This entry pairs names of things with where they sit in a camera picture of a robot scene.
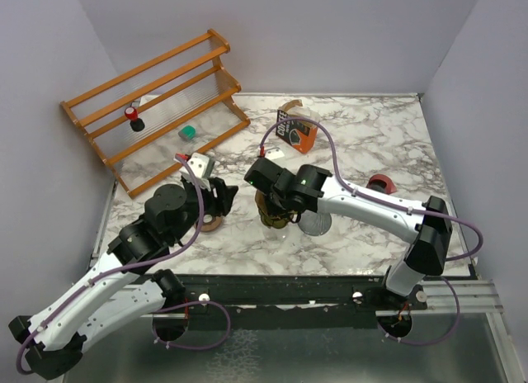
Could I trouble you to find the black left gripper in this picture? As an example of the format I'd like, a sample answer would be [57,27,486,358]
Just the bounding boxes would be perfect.
[168,177,238,245]

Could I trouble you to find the round wooden dripper base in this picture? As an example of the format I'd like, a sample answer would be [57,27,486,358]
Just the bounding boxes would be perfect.
[200,215,223,233]

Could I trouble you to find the olive green glass dripper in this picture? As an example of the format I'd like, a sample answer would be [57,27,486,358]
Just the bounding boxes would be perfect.
[254,191,301,229]

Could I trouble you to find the grey carafe with red lid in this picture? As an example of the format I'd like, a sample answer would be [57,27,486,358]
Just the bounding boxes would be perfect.
[366,174,397,195]

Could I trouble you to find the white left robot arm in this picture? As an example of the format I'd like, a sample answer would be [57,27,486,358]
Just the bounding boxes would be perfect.
[9,176,238,380]

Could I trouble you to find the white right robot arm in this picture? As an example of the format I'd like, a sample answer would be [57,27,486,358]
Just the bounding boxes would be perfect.
[244,157,453,310]

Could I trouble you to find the orange coffee filter box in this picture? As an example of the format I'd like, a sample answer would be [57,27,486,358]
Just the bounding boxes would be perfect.
[275,108,319,154]

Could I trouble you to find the clear glass server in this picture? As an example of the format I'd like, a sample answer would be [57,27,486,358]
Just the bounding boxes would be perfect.
[262,225,292,242]

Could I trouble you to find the brown filters in box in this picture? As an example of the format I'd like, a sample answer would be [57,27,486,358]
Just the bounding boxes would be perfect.
[279,99,321,121]

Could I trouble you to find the green small block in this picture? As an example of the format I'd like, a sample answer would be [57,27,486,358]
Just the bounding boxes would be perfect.
[178,125,196,141]

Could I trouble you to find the orange wooden shelf rack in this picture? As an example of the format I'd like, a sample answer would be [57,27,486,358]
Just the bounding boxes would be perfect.
[60,29,251,198]

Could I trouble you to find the red black stamp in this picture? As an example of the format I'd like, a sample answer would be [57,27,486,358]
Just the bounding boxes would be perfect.
[125,106,145,132]

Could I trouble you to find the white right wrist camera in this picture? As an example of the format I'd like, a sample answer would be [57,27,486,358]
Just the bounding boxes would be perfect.
[264,148,285,160]

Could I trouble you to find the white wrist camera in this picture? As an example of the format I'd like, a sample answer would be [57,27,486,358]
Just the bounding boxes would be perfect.
[174,153,215,191]
[264,148,285,160]

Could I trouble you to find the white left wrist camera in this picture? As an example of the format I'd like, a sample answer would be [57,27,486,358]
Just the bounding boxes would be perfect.
[174,153,215,191]

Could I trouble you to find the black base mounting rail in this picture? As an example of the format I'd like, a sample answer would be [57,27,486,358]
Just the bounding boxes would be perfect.
[152,275,427,336]

